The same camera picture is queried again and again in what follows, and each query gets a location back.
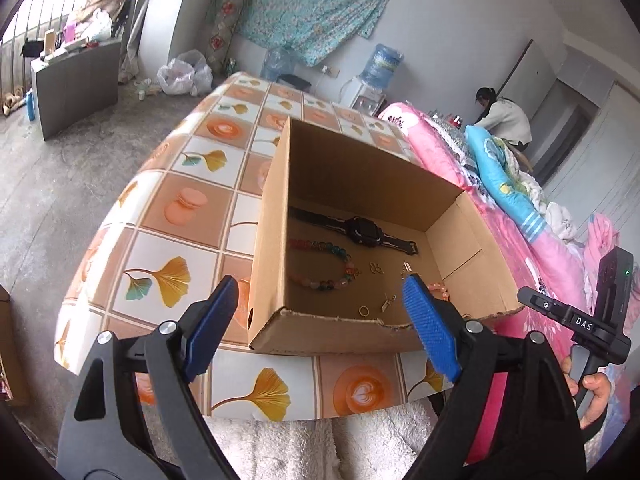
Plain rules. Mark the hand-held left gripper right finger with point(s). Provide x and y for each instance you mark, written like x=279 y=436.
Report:
x=432 y=330

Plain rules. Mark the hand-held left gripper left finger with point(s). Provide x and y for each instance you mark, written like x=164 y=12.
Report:
x=212 y=330

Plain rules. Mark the gold ladder pendant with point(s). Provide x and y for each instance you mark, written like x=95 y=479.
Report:
x=387 y=304

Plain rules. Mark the gold loop earring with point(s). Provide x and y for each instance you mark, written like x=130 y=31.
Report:
x=376 y=267

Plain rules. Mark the black wristwatch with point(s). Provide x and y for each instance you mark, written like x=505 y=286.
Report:
x=361 y=230

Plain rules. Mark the torn cardboard box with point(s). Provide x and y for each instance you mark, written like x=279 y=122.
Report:
x=350 y=175

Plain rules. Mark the person's right hand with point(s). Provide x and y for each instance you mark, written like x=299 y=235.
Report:
x=597 y=392

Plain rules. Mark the pink blanket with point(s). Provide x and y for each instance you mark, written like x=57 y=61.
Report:
x=550 y=280

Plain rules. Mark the white cloth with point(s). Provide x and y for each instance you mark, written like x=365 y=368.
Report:
x=560 y=220

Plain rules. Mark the leaf pattern tablecloth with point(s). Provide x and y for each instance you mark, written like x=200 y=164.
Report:
x=165 y=220

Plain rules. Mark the white fluffy blanket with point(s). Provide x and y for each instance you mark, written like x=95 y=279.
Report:
x=280 y=450

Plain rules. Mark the light blue quilt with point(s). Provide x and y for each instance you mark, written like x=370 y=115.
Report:
x=505 y=175

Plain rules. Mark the grey patterned quilt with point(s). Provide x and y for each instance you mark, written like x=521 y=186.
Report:
x=450 y=135

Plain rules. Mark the small cardboard box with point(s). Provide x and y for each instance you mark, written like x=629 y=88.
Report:
x=10 y=355

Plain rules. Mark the white water dispenser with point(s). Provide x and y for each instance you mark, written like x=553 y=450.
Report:
x=367 y=100

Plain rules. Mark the white plastic bag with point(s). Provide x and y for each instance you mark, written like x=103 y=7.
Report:
x=182 y=77

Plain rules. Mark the grey door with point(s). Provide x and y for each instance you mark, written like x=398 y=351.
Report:
x=525 y=75

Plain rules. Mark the blue water jug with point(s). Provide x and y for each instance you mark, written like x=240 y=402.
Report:
x=277 y=62
x=382 y=65

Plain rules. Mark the grey cabinet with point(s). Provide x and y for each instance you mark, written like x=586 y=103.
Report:
x=75 y=90

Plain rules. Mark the small blue bottle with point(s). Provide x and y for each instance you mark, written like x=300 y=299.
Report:
x=31 y=105

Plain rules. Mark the rolled floral pillow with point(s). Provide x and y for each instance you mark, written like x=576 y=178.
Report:
x=227 y=25

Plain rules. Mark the metal balcony railing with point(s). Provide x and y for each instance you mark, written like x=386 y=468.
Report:
x=30 y=10

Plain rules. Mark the turquoise floral wall cloth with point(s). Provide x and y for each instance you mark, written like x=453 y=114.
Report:
x=310 y=5

